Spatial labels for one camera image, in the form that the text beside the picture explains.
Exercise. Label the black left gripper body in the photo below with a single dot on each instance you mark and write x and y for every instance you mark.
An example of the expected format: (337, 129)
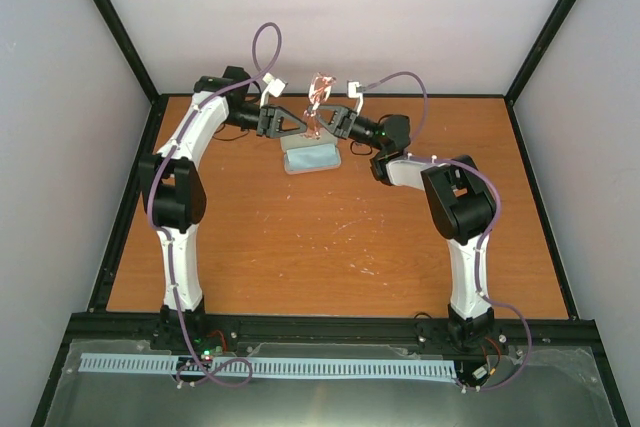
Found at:
(264, 121)

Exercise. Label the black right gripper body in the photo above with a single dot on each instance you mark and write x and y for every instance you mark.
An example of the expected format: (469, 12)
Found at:
(344, 128)

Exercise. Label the pink glasses case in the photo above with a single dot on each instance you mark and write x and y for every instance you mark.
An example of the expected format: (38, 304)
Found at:
(296, 141)

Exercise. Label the light blue cleaning cloth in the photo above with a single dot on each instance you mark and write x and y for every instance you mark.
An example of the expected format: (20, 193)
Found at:
(312, 157)

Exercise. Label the thin brown frame glasses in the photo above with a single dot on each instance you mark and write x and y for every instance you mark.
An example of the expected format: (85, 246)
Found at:
(319, 92)

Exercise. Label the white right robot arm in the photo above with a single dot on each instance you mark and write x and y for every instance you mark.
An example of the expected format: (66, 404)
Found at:
(462, 207)

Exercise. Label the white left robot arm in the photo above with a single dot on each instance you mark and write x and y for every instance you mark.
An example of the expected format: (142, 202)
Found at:
(173, 193)

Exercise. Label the clear acrylic cover sheet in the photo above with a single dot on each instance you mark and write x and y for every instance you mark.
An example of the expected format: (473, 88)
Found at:
(549, 387)

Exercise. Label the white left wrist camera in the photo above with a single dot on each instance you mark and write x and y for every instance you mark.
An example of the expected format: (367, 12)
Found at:
(273, 87)

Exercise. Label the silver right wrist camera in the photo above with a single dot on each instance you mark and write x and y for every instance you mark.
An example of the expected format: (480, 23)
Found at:
(355, 91)

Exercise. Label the black frame post left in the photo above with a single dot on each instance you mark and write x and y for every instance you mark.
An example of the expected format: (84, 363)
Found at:
(121, 36)

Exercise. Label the black frame post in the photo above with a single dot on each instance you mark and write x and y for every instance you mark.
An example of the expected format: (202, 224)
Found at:
(547, 34)
(121, 36)

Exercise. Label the light blue cable duct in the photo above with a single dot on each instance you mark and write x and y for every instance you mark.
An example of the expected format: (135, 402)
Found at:
(274, 368)

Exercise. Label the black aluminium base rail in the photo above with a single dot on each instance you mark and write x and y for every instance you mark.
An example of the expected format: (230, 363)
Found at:
(419, 335)

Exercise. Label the black frame post right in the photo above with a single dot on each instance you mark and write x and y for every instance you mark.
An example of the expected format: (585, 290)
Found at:
(547, 34)

